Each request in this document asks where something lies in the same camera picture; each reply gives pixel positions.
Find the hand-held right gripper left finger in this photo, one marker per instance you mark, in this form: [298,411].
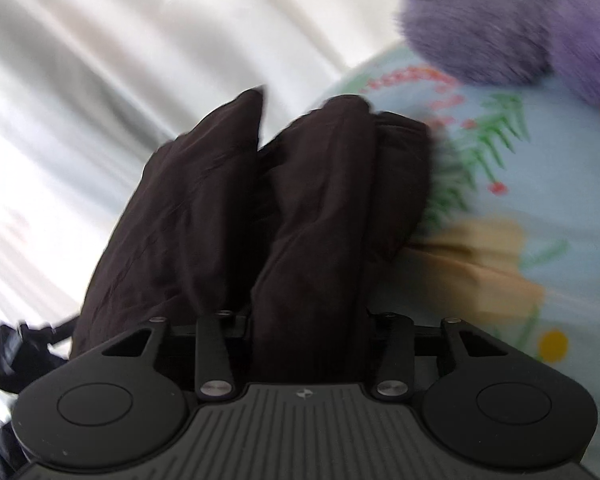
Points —
[225,332]

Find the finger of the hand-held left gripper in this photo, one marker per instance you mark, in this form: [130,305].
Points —
[60,332]

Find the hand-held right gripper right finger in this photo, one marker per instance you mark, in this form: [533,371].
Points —
[395,332]

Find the dark brown jacket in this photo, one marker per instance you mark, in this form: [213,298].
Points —
[320,200]

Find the light blue printed blanket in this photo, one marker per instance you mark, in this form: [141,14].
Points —
[555,185]

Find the purple plush toy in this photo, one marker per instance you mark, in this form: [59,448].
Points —
[480,30]

